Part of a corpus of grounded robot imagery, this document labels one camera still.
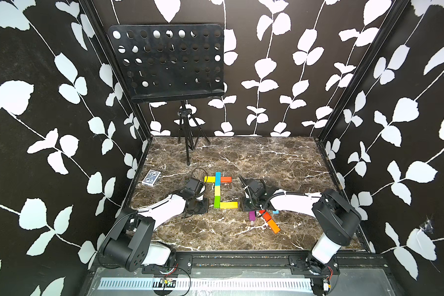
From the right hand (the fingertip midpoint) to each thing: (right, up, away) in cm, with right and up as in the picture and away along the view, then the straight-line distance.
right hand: (239, 203), depth 90 cm
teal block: (-11, +11, +11) cm, 19 cm away
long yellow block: (-4, -1, 0) cm, 4 cm away
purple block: (+6, -5, -5) cm, 9 cm away
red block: (+13, -6, -2) cm, 15 cm away
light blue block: (+18, -4, -2) cm, 18 cm away
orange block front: (+16, -9, -6) cm, 19 cm away
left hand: (-15, -1, -1) cm, 15 cm away
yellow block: (-16, +11, +11) cm, 22 cm away
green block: (-12, +1, +1) cm, 12 cm away
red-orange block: (-7, +11, +11) cm, 17 cm away
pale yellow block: (-12, +5, +5) cm, 14 cm away
